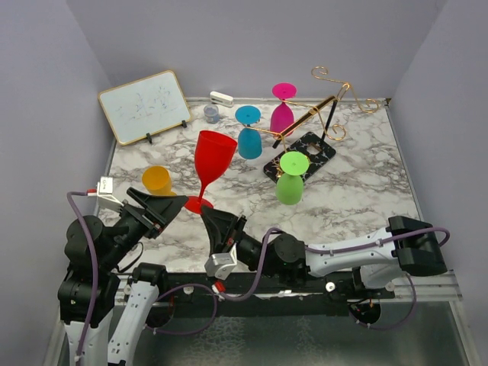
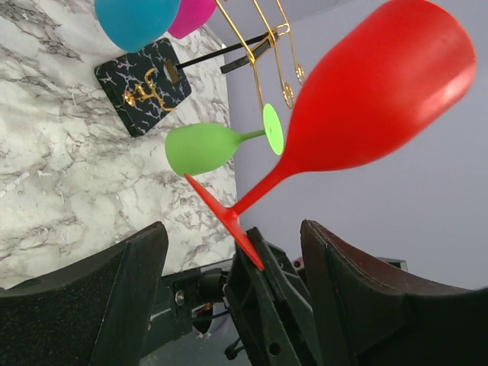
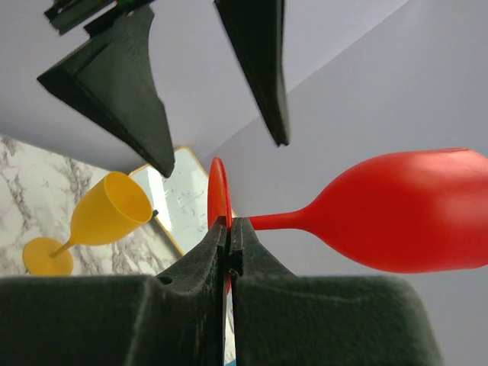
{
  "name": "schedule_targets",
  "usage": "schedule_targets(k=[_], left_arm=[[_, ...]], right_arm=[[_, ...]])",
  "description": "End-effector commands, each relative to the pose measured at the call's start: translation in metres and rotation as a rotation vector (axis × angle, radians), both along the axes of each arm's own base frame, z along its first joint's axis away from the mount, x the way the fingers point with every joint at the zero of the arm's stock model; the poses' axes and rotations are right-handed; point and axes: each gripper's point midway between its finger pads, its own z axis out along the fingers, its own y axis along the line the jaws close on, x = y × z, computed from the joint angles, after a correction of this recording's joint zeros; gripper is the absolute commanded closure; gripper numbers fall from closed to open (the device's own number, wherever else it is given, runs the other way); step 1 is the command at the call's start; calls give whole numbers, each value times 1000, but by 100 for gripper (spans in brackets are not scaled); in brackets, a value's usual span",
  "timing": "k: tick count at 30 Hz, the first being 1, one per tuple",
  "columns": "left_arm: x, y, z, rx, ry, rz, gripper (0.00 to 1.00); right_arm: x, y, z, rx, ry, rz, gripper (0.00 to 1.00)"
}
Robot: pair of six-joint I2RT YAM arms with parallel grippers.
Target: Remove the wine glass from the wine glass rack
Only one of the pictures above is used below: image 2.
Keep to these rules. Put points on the gold wire glass rack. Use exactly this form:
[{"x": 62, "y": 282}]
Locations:
[{"x": 255, "y": 50}]

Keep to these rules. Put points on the green wine glass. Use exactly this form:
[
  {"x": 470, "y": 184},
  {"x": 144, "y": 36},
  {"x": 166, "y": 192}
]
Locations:
[{"x": 200, "y": 148}]

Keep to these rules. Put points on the red wine glass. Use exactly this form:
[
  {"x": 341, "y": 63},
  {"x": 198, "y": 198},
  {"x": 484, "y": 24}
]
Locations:
[{"x": 400, "y": 69}]

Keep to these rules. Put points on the pink wine glass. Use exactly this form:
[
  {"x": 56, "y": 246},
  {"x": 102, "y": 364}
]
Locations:
[{"x": 191, "y": 15}]

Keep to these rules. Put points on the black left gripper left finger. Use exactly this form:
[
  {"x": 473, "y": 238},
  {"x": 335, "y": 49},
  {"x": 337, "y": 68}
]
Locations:
[{"x": 93, "y": 312}]

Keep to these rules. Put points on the blue wine glass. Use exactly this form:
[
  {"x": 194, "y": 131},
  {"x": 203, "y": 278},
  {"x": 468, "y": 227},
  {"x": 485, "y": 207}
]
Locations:
[{"x": 133, "y": 24}]

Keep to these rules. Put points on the black marble rack base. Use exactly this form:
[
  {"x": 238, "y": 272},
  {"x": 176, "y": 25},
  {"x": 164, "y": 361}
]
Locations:
[{"x": 144, "y": 86}]

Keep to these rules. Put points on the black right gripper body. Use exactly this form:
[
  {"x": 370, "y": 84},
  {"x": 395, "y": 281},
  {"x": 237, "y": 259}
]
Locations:
[{"x": 188, "y": 300}]

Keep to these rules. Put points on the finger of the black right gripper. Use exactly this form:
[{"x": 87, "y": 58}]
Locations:
[{"x": 271, "y": 309}]

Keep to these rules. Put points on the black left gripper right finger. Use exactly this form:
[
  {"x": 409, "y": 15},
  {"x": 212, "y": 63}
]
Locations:
[{"x": 368, "y": 312}]

